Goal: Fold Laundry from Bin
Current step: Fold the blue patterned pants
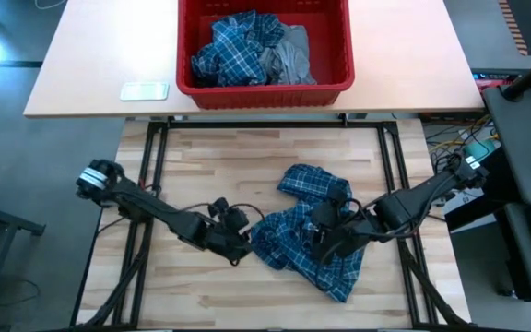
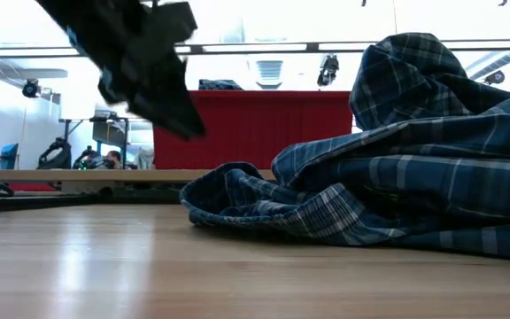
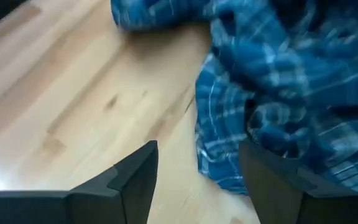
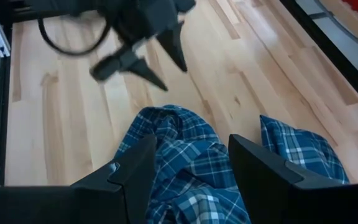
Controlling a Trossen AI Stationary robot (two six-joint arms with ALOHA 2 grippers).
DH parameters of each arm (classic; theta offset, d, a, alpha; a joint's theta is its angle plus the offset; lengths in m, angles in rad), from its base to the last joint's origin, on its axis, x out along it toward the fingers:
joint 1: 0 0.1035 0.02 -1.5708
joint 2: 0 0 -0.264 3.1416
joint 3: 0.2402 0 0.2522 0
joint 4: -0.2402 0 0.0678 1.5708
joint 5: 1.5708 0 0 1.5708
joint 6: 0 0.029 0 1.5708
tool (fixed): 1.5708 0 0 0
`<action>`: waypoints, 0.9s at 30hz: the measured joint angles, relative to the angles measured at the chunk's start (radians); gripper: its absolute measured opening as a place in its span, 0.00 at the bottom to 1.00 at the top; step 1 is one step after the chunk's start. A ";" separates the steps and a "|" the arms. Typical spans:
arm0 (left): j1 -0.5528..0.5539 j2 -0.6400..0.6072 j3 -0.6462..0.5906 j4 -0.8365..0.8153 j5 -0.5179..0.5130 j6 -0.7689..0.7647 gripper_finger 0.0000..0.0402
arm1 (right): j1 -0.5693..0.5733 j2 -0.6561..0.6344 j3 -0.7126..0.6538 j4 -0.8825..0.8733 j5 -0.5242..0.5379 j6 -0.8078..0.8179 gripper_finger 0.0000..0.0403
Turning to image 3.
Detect blue plaid pajama pants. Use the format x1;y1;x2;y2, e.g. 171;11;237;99
110;0;358;197

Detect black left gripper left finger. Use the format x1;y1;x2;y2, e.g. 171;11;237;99
0;139;160;224

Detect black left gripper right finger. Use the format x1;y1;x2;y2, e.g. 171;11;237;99
238;138;358;224

